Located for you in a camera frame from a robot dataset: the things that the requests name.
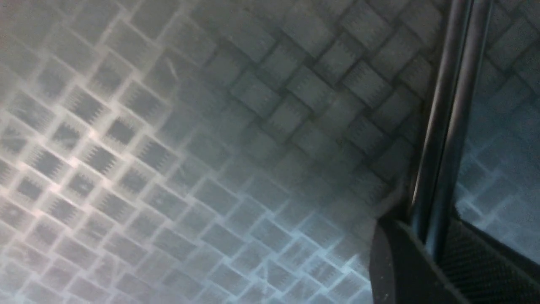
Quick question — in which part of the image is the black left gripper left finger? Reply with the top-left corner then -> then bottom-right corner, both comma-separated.
370,219 -> 469,304

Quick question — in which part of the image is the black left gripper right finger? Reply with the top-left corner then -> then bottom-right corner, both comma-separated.
439,219 -> 540,304

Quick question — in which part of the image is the black chopstick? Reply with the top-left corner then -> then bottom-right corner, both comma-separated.
425,0 -> 493,262
409,0 -> 473,242

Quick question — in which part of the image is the black plastic tray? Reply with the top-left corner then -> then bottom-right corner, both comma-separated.
0,0 -> 540,304

